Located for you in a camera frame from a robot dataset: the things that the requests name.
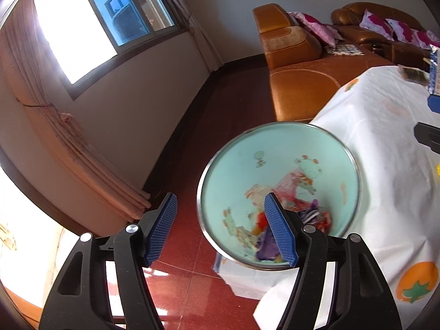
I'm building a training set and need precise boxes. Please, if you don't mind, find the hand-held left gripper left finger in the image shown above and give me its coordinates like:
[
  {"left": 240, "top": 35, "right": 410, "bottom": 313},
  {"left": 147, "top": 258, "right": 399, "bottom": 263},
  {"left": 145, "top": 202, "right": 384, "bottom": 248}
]
[{"left": 38, "top": 192, "right": 178, "bottom": 330}]

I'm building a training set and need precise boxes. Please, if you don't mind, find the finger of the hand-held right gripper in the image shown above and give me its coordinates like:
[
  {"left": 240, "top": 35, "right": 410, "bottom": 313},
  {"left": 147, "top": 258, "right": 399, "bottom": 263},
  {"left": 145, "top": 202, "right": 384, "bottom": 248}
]
[{"left": 414, "top": 122, "right": 440, "bottom": 154}]

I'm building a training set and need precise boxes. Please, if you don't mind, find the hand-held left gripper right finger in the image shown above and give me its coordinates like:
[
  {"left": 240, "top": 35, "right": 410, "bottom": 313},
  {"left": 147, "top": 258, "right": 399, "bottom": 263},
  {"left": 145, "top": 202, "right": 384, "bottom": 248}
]
[{"left": 263, "top": 192, "right": 403, "bottom": 330}]

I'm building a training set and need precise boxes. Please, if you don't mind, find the plain purple wrapper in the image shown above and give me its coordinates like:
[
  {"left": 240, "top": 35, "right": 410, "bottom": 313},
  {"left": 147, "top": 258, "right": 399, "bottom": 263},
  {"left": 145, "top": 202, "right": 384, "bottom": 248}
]
[{"left": 255, "top": 230, "right": 281, "bottom": 262}]

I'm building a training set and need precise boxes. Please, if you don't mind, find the pink and white wrapper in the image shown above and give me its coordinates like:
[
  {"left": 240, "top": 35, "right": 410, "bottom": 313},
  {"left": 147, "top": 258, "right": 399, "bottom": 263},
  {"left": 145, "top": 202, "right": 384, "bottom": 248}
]
[{"left": 274, "top": 170, "right": 310, "bottom": 211}]

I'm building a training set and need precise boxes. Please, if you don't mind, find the mint green cartoon print bin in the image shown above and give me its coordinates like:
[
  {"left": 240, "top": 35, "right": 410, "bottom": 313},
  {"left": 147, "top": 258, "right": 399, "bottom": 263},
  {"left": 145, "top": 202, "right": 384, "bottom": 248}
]
[{"left": 197, "top": 122, "right": 361, "bottom": 271}]

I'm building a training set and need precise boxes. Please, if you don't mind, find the black flat packet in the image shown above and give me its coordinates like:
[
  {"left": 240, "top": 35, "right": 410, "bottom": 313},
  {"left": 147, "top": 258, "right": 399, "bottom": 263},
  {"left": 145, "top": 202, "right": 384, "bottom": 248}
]
[{"left": 398, "top": 66, "right": 429, "bottom": 85}]

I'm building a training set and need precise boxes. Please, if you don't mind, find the white and blue carton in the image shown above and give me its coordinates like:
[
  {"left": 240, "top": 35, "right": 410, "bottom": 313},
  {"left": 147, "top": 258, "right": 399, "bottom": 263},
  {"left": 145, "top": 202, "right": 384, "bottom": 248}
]
[{"left": 427, "top": 43, "right": 440, "bottom": 96}]

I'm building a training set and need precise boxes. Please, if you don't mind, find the white printed tablecloth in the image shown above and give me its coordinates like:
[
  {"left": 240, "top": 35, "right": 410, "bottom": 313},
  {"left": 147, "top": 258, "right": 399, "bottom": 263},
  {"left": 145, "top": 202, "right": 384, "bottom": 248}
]
[{"left": 212, "top": 65, "right": 440, "bottom": 330}]

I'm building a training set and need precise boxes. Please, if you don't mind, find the pink floral pillow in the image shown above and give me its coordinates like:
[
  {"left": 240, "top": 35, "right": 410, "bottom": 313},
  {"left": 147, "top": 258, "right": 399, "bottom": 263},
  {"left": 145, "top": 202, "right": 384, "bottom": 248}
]
[
  {"left": 387, "top": 19, "right": 419, "bottom": 44},
  {"left": 359, "top": 9, "right": 395, "bottom": 41},
  {"left": 412, "top": 30, "right": 440, "bottom": 49},
  {"left": 288, "top": 11, "right": 342, "bottom": 46}
]

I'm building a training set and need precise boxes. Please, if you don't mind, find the checkered seat pad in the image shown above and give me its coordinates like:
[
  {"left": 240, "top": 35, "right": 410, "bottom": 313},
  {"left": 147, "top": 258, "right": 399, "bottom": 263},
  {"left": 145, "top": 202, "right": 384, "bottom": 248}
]
[{"left": 325, "top": 43, "right": 365, "bottom": 56}]

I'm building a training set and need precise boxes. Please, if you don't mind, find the brown leather sofa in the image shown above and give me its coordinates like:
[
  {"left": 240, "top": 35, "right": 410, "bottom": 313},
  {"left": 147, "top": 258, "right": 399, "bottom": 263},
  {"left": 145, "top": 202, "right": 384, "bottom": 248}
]
[{"left": 252, "top": 2, "right": 440, "bottom": 123}]

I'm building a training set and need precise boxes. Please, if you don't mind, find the pink tied curtain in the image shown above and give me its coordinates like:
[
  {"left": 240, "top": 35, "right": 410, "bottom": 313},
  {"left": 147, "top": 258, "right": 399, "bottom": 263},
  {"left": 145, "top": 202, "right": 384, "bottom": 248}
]
[{"left": 0, "top": 3, "right": 152, "bottom": 221}]

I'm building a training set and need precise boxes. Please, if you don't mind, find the pale hanging curtain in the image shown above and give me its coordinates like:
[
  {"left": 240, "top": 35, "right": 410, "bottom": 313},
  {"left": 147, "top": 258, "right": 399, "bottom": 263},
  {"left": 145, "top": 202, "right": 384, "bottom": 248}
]
[{"left": 161, "top": 0, "right": 225, "bottom": 73}]

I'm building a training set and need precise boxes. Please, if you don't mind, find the dark wooden door frame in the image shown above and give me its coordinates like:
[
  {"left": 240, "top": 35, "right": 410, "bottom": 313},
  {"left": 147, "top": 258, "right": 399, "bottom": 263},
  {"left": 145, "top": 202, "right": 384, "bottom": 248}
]
[{"left": 0, "top": 146, "right": 85, "bottom": 239}]

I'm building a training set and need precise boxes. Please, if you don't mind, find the window with dark frame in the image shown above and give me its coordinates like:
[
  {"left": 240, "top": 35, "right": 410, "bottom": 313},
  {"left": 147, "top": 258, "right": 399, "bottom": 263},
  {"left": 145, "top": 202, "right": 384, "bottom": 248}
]
[{"left": 32, "top": 0, "right": 190, "bottom": 101}]

